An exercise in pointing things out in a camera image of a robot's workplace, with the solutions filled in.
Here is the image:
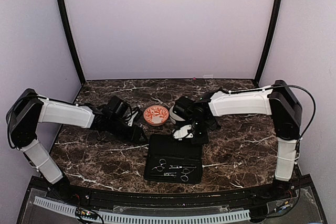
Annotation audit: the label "right black frame post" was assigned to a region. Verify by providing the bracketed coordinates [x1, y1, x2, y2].
[253, 0, 281, 86]

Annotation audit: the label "black zippered tool case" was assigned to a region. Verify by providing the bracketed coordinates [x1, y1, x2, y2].
[143, 134, 203, 184]

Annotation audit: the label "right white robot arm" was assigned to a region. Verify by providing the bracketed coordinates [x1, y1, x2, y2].
[172, 80, 302, 200]

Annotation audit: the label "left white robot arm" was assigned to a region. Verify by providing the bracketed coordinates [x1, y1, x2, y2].
[6, 88, 148, 201]

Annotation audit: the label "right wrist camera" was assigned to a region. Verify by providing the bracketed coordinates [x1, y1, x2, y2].
[173, 96, 195, 118]

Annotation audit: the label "left black frame post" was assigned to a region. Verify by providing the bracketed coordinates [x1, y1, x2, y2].
[57, 0, 86, 85]

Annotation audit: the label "white slotted cable duct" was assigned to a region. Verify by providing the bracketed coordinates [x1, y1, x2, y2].
[33, 196, 250, 223]

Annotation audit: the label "orange patterned bowl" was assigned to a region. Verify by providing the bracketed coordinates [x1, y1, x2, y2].
[143, 105, 169, 126]

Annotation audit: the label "silver thinning scissors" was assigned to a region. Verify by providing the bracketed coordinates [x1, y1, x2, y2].
[163, 168, 192, 182]

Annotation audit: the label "white and blue bowl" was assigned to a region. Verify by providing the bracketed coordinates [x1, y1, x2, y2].
[169, 107, 185, 124]

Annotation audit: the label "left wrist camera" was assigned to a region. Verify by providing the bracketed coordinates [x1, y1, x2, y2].
[107, 95, 128, 118]

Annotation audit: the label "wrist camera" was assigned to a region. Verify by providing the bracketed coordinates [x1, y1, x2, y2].
[107, 95, 128, 118]
[173, 96, 195, 118]

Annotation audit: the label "black frame post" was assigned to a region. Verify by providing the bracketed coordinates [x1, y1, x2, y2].
[253, 0, 281, 86]
[57, 0, 86, 85]

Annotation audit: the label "black front rail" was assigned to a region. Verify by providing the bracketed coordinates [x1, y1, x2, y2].
[69, 184, 271, 208]

